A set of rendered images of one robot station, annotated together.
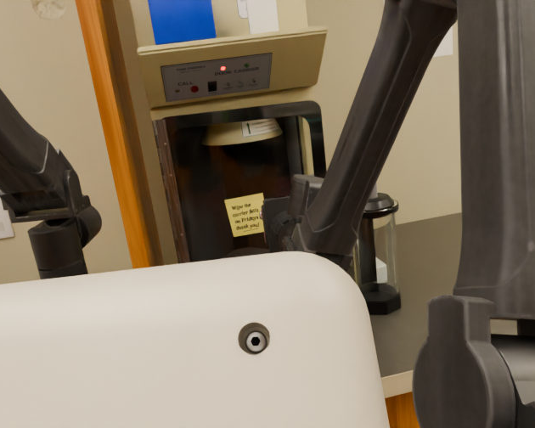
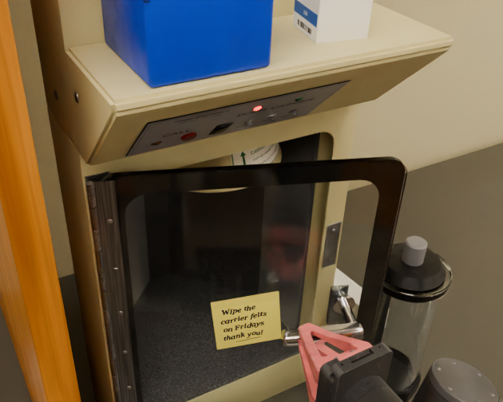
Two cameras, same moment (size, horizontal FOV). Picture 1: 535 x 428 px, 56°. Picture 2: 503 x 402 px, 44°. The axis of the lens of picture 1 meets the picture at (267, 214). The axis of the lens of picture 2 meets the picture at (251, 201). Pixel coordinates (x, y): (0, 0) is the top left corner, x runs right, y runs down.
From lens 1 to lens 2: 0.56 m
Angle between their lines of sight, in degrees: 26
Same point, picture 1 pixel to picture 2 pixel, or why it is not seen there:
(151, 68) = (128, 127)
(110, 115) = (32, 227)
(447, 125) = not seen: hidden behind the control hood
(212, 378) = not seen: outside the picture
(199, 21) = (246, 36)
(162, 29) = (168, 56)
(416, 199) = (369, 154)
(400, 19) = not seen: outside the picture
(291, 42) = (390, 65)
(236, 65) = (282, 101)
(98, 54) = (8, 108)
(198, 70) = (213, 116)
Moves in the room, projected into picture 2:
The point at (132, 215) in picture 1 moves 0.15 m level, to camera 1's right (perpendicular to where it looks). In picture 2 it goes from (64, 380) to (221, 343)
